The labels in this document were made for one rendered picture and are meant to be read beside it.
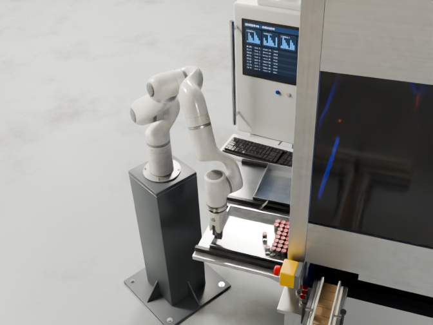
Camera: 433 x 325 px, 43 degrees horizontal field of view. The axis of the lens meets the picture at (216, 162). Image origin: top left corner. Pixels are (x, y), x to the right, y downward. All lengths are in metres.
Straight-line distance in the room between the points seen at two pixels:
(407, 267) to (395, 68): 0.75
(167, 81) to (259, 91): 0.88
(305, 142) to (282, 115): 1.21
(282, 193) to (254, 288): 0.91
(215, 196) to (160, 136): 0.58
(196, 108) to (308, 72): 0.56
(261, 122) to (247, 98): 0.15
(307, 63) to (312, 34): 0.09
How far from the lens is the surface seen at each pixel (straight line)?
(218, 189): 2.09
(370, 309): 2.20
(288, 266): 2.04
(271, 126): 2.99
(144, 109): 2.44
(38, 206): 4.10
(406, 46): 1.54
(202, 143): 2.05
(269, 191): 2.57
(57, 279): 3.55
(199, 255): 2.29
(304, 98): 1.65
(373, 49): 1.55
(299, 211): 1.92
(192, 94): 2.02
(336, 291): 2.11
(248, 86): 2.93
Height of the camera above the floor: 2.54
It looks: 37 degrees down
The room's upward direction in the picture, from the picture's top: 3 degrees counter-clockwise
